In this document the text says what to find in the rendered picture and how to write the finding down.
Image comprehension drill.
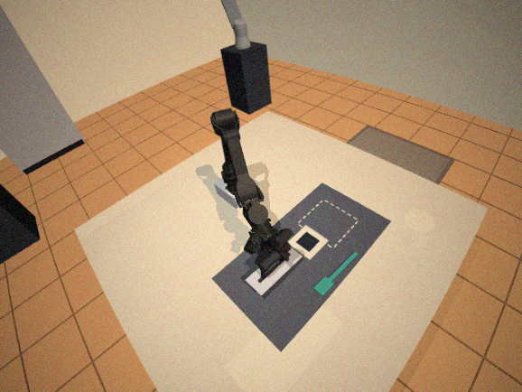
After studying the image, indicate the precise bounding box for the teal flat trowel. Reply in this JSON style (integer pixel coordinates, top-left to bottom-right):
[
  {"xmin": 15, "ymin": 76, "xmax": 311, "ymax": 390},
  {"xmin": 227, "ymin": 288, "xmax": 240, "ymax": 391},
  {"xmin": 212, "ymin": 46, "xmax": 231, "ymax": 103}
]
[{"xmin": 313, "ymin": 252, "xmax": 358, "ymax": 296}]

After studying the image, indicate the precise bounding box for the white tile with dark rectangle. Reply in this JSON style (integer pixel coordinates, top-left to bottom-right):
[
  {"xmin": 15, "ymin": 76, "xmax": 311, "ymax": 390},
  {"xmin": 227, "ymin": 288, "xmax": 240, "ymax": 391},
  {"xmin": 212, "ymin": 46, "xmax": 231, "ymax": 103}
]
[{"xmin": 288, "ymin": 226, "xmax": 328, "ymax": 260}]

